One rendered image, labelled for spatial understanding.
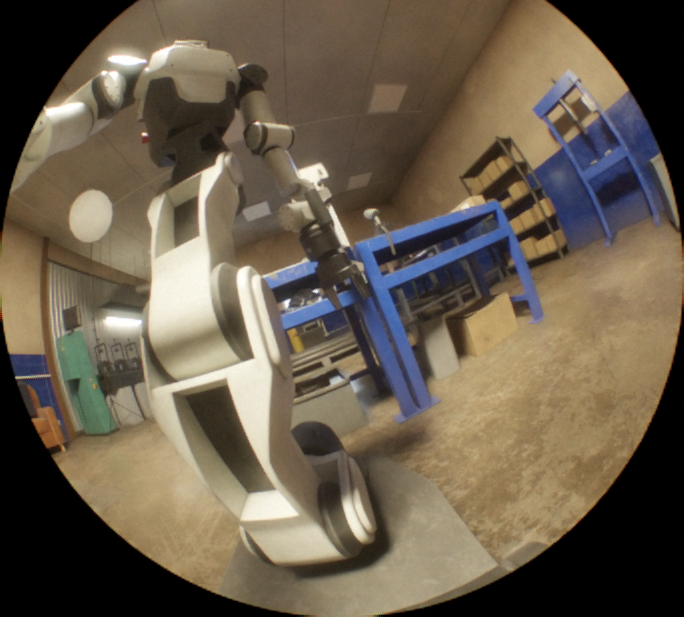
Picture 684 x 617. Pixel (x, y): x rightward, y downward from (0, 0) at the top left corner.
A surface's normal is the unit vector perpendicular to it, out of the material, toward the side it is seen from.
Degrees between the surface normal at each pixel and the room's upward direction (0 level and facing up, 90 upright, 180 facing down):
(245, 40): 180
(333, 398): 90
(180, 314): 81
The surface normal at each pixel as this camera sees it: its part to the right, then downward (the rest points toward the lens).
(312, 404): 0.17, -0.23
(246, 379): -0.04, -0.41
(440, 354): -0.08, -0.14
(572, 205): -0.92, 0.34
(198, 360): 0.25, 0.35
